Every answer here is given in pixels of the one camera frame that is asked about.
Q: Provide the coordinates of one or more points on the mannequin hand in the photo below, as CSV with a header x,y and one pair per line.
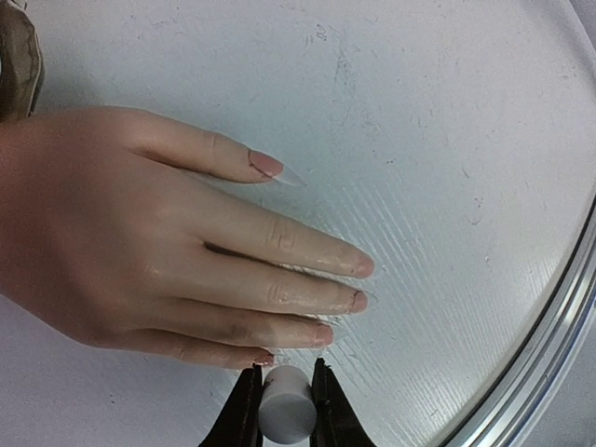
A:
x,y
107,237

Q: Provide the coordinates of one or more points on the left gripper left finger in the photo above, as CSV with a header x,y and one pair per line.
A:
x,y
237,423

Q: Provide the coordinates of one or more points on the beige jacket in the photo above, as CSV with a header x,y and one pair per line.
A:
x,y
22,65

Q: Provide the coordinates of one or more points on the white nail polish brush cap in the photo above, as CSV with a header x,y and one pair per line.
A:
x,y
287,414

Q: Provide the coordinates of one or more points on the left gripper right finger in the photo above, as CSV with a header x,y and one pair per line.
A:
x,y
337,424

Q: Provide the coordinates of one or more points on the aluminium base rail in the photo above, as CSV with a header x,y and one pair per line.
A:
x,y
507,413

